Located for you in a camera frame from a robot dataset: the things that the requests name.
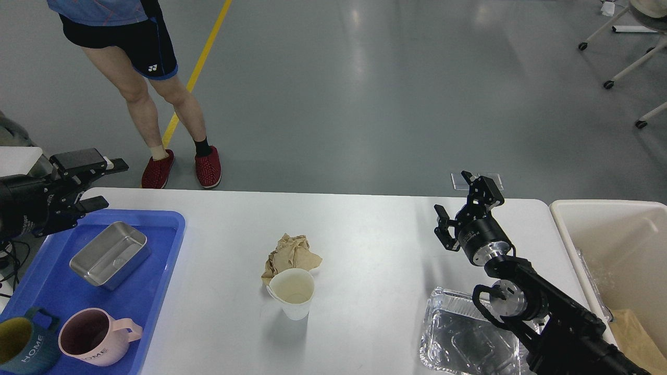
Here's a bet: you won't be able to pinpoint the crumpled brown paper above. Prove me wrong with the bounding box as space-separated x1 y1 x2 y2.
261 233 323 286

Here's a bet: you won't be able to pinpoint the standing person in shorts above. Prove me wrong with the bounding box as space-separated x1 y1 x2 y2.
47 1 222 189

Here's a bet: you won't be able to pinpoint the beige plastic bin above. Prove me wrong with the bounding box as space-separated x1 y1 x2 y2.
550 200 666 363

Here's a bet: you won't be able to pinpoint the aluminium foil tray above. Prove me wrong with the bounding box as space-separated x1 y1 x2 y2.
419 287 533 374

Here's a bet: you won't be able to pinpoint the white side table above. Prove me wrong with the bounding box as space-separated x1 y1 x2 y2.
0 146 43 178

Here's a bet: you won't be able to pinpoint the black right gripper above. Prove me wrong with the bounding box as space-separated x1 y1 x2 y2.
434 171 514 267

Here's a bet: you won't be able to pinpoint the pink mug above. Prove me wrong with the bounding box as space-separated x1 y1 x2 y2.
58 308 143 367

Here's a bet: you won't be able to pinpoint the white paper cup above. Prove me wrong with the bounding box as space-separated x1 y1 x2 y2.
266 268 315 321

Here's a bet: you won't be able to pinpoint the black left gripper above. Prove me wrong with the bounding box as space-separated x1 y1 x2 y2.
1 148 129 241

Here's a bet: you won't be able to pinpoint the dark blue yellow mug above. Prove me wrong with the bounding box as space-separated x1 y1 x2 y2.
1 307 62 374

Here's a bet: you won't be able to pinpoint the small steel tray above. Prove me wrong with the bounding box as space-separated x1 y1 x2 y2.
69 221 152 291

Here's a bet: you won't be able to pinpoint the black cables on floor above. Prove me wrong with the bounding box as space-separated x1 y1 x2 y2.
0 240 31 300

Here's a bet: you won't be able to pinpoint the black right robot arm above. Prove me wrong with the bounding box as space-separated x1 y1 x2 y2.
434 171 647 374

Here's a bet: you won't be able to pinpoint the rolling chair base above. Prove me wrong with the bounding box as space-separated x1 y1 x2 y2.
577 0 667 130

